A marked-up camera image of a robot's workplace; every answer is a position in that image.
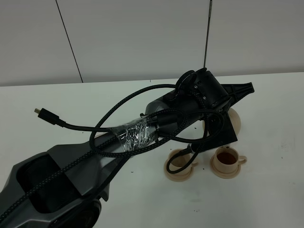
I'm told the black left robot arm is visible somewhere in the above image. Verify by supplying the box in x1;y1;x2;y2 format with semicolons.
0;68;254;228

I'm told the tan ceramic teapot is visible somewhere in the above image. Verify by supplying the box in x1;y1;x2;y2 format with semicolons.
201;107;242;138

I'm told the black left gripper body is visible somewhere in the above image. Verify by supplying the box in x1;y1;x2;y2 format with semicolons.
220;82;254;112

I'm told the tan saucer near teapot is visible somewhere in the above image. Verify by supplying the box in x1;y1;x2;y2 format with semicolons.
163;159;194;182

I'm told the tan teacup near teapot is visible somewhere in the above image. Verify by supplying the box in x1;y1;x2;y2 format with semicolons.
168;149;198;176

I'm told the tan teacup far side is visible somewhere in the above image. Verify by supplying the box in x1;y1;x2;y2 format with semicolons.
214;146;247;173

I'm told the tan saucer far side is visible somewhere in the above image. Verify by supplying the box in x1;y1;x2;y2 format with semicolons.
209;156;241;179

